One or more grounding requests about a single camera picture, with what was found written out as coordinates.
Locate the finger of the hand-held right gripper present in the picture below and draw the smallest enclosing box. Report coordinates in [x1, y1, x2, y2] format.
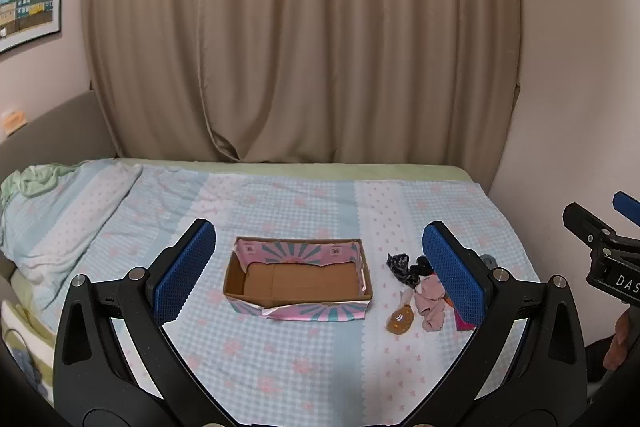
[562, 203, 616, 248]
[613, 191, 640, 228]

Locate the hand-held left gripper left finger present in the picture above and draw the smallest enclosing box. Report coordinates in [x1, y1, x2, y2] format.
[52, 218, 236, 427]

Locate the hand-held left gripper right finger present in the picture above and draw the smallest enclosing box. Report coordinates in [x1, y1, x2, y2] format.
[405, 221, 587, 427]

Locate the pale pink sock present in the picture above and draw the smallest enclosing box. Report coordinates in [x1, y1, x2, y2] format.
[412, 276, 449, 334]

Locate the magenta sock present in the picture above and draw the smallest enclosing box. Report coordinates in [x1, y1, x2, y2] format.
[453, 307, 476, 332]

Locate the black patterned sock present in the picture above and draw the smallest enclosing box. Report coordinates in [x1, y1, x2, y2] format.
[386, 252, 421, 286]

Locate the cardboard box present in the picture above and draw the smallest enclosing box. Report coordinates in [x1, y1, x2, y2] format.
[222, 236, 375, 323]

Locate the person's right hand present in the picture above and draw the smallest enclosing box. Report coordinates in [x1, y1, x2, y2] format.
[603, 307, 640, 371]

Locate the black scrunchie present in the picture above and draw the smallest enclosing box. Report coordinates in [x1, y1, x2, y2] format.
[410, 255, 437, 280]

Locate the blue pink checked blanket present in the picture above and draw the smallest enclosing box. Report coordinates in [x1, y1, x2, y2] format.
[0, 158, 542, 427]

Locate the light green bed sheet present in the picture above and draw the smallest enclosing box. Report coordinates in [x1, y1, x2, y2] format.
[114, 157, 475, 184]

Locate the light green cloth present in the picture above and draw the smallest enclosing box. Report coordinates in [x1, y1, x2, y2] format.
[0, 163, 85, 208]

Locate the printed pillow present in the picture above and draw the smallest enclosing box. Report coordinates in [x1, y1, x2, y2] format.
[0, 299, 56, 408]

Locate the beige upholstered headboard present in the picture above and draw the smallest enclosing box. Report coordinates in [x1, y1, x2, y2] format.
[0, 89, 119, 278]

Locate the small orange item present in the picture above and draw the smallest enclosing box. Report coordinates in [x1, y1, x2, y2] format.
[1, 109, 26, 136]

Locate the beige curtain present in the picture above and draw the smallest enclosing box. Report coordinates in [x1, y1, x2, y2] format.
[81, 0, 223, 160]
[199, 0, 523, 166]

